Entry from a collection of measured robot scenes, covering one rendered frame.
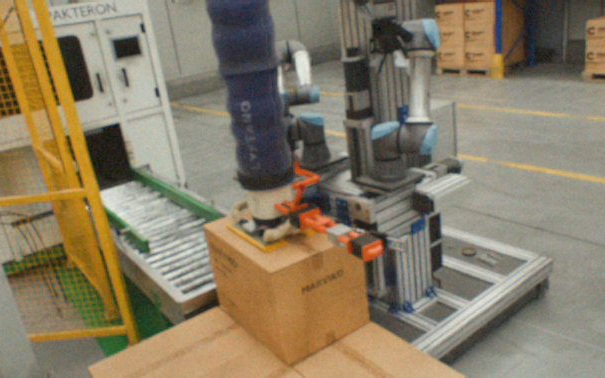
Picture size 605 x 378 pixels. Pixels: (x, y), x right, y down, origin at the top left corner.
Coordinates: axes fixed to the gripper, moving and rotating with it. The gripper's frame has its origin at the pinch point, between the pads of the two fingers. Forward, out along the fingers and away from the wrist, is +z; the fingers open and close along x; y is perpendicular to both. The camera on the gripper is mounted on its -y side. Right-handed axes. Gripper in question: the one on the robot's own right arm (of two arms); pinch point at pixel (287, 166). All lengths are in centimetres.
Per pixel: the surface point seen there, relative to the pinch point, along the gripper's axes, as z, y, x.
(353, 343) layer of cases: 54, 66, -19
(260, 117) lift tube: -35, 40, -30
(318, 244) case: 14, 55, -22
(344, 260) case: 22, 60, -15
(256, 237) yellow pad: 11, 35, -38
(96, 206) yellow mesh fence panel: 17, -79, -74
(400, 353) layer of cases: 54, 82, -10
